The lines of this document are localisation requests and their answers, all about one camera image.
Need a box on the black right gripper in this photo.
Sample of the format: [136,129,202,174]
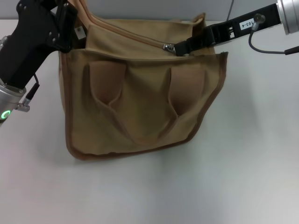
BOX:
[174,3,282,56]

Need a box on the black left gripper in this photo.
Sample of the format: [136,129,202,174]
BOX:
[0,0,78,91]

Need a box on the silver metal zipper pull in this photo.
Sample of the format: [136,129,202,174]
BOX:
[163,43,177,55]

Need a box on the khaki canvas food bag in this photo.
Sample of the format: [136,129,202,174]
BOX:
[58,0,228,161]

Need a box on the small white bag label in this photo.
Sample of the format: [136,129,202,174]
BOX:
[74,27,87,40]

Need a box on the right gripper cable with plug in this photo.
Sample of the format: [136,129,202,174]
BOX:
[249,13,299,56]

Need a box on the gripper cable with plug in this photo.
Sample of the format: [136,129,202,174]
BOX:
[16,74,40,112]
[249,13,299,56]

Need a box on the left gripper cable with plug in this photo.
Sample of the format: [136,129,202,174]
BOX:
[16,74,40,112]

